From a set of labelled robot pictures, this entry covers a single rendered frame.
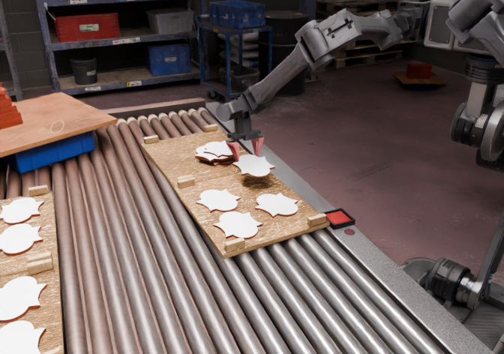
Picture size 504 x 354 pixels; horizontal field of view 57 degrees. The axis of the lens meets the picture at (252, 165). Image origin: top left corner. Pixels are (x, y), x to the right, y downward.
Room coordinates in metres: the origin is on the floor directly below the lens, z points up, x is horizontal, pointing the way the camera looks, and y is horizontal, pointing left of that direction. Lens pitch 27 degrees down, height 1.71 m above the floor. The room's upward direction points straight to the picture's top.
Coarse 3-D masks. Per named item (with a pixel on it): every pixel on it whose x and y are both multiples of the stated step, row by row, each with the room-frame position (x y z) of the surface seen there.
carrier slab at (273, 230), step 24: (192, 192) 1.33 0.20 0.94; (240, 192) 1.33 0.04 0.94; (264, 192) 1.33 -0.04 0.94; (288, 192) 1.33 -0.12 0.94; (192, 216) 1.21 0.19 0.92; (216, 216) 1.19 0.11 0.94; (264, 216) 1.19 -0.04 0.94; (312, 216) 1.19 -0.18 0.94; (216, 240) 1.06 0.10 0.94; (264, 240) 1.06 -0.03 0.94
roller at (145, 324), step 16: (96, 144) 1.77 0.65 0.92; (96, 160) 1.61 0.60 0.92; (96, 176) 1.51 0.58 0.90; (112, 192) 1.38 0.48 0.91; (112, 208) 1.26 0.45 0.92; (112, 224) 1.17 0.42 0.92; (128, 240) 1.11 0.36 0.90; (128, 256) 1.01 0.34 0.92; (128, 272) 0.95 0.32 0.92; (128, 288) 0.89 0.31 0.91; (144, 304) 0.83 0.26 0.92; (144, 320) 0.78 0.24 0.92; (144, 336) 0.74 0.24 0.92; (144, 352) 0.70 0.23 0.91; (160, 352) 0.69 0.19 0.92
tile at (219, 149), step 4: (208, 144) 1.63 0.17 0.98; (212, 144) 1.63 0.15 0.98; (216, 144) 1.63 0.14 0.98; (220, 144) 1.63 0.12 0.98; (224, 144) 1.63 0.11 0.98; (208, 148) 1.59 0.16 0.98; (212, 148) 1.59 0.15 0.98; (216, 148) 1.59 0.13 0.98; (220, 148) 1.59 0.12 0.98; (224, 148) 1.59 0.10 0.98; (228, 148) 1.59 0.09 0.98; (204, 152) 1.57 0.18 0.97; (208, 152) 1.56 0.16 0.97; (212, 152) 1.56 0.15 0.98; (216, 152) 1.56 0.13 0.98; (220, 152) 1.56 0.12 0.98; (224, 152) 1.56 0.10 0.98; (228, 152) 1.56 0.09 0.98; (216, 156) 1.54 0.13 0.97; (220, 156) 1.54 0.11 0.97; (224, 156) 1.54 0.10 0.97; (228, 156) 1.54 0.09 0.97
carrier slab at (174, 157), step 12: (204, 132) 1.85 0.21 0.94; (216, 132) 1.85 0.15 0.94; (144, 144) 1.72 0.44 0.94; (156, 144) 1.72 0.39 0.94; (168, 144) 1.72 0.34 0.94; (180, 144) 1.72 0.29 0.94; (192, 144) 1.72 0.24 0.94; (204, 144) 1.72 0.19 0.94; (156, 156) 1.61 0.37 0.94; (168, 156) 1.61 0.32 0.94; (180, 156) 1.61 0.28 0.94; (192, 156) 1.61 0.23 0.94; (168, 168) 1.51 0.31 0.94; (180, 168) 1.51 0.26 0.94; (192, 168) 1.51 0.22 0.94; (204, 168) 1.51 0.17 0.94; (216, 168) 1.51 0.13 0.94; (228, 168) 1.51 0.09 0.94; (168, 180) 1.43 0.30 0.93; (204, 180) 1.42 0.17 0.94
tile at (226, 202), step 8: (208, 192) 1.32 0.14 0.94; (216, 192) 1.32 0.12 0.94; (224, 192) 1.32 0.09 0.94; (200, 200) 1.27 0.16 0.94; (208, 200) 1.27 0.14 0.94; (216, 200) 1.27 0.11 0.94; (224, 200) 1.27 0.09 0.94; (232, 200) 1.27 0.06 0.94; (208, 208) 1.22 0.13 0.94; (216, 208) 1.22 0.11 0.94; (224, 208) 1.22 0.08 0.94; (232, 208) 1.22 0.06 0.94
